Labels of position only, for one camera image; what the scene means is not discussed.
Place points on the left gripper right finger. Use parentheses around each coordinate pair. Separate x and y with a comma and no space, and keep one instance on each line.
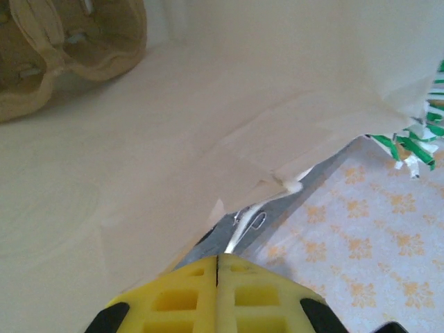
(256,298)

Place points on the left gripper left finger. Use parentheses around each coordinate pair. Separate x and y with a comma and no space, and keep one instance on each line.
(180,298)

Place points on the printed white paper bag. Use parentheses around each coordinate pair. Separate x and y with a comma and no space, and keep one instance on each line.
(173,138)

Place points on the brown cardboard cup carrier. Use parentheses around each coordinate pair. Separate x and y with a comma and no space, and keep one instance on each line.
(86,52)

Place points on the green white wrapped straw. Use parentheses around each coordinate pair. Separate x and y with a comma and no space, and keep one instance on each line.
(438,90)
(431,135)
(404,151)

